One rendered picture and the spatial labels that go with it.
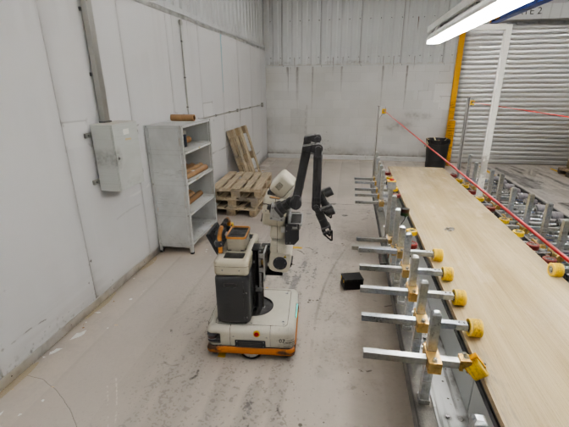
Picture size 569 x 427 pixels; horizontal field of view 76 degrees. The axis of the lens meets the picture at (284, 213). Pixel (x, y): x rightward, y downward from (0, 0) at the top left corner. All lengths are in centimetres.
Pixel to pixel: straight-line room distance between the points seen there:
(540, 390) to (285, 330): 164
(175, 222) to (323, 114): 654
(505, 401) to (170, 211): 382
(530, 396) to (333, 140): 913
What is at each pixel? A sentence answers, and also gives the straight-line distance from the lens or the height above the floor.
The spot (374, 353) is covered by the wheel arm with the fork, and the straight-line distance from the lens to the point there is 160.
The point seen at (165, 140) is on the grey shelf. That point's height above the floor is 139.
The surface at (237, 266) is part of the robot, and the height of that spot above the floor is 77.
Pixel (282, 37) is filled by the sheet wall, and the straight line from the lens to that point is 1045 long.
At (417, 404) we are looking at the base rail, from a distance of 182.
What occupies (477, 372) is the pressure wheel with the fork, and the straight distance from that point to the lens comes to 167.
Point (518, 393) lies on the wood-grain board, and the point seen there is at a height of 90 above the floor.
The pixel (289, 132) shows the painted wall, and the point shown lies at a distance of 1042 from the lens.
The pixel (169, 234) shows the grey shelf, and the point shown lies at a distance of 471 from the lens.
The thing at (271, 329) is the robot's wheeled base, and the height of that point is 27.
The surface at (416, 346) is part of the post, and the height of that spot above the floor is 79.
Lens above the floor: 197
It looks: 19 degrees down
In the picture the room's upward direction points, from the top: straight up
